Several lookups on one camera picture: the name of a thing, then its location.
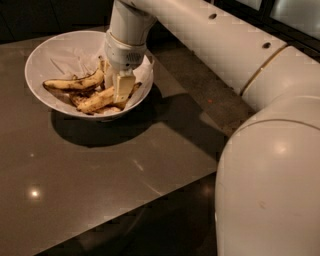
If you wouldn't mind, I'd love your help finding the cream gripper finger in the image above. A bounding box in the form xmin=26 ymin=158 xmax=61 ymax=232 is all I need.
xmin=103 ymin=61 xmax=114 ymax=88
xmin=114 ymin=69 xmax=136 ymax=103

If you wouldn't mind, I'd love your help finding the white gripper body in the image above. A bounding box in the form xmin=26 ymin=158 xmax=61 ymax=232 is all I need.
xmin=105 ymin=30 xmax=147 ymax=71

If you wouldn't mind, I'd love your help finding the long spotted banana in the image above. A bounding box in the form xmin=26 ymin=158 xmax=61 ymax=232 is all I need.
xmin=77 ymin=87 xmax=127 ymax=114

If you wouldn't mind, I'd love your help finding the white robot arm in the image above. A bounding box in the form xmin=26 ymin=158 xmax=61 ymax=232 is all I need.
xmin=106 ymin=0 xmax=320 ymax=256

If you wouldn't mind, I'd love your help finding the upright banana stem piece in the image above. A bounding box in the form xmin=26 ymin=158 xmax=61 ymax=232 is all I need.
xmin=98 ymin=56 xmax=105 ymax=73

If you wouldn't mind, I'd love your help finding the right rear banana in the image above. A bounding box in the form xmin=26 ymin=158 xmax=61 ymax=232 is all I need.
xmin=128 ymin=82 xmax=142 ymax=98

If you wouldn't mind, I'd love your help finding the upper left spotted banana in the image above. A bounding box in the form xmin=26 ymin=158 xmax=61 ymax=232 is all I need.
xmin=42 ymin=69 xmax=104 ymax=91

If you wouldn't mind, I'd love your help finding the white bowl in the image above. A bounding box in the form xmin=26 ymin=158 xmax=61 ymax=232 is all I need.
xmin=24 ymin=30 xmax=155 ymax=121

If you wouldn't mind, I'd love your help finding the lower left small banana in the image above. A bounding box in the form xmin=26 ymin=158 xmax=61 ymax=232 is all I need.
xmin=69 ymin=93 xmax=87 ymax=107

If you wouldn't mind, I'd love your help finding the white paper liner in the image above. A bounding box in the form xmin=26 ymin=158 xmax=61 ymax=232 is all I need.
xmin=45 ymin=31 xmax=154 ymax=119

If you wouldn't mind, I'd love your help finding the dark cabinet row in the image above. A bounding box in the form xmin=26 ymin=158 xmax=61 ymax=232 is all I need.
xmin=0 ymin=0 xmax=114 ymax=44

